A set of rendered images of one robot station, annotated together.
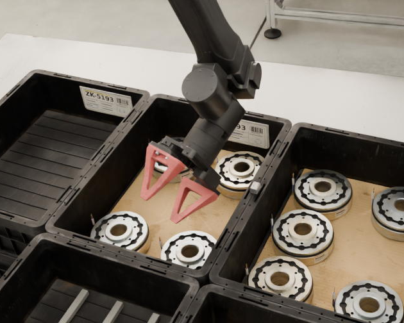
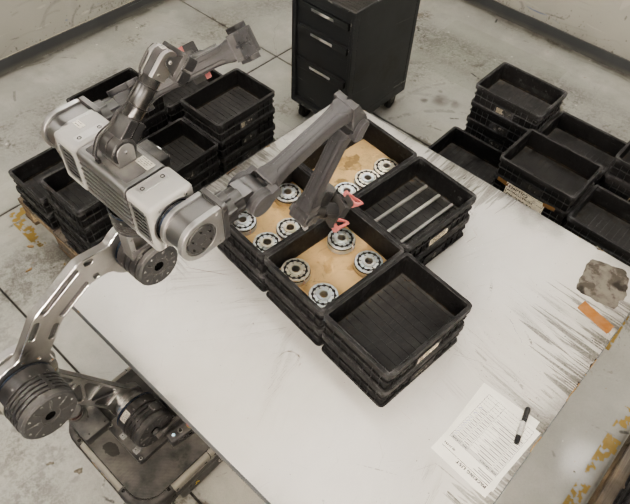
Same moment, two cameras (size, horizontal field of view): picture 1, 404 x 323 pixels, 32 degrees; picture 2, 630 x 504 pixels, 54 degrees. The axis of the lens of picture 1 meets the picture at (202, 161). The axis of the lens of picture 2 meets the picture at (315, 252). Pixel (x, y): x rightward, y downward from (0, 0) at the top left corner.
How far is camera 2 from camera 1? 238 cm
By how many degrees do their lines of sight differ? 87
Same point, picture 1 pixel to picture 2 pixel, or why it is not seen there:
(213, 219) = (321, 260)
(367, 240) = (263, 223)
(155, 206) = (344, 279)
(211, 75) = not seen: hidden behind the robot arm
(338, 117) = (194, 345)
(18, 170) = (412, 339)
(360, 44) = not seen: outside the picture
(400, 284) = not seen: hidden behind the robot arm
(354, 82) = (158, 371)
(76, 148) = (373, 341)
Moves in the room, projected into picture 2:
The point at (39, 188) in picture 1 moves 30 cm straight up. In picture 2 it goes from (401, 319) to (416, 265)
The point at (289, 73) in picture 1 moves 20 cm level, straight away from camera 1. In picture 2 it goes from (190, 405) to (152, 459)
